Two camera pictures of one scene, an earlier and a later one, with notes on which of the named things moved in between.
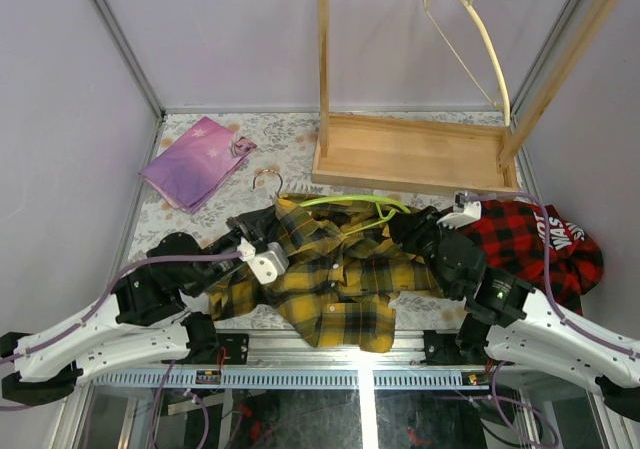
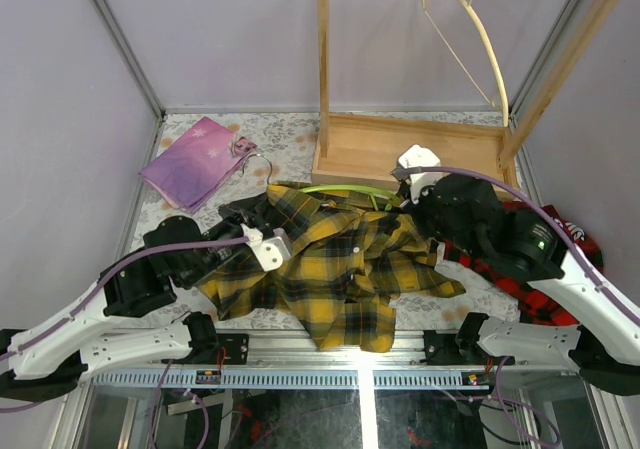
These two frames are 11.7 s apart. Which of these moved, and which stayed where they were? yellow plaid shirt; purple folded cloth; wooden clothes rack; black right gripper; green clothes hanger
Moved: black right gripper; green clothes hanger
Stayed: wooden clothes rack; yellow plaid shirt; purple folded cloth
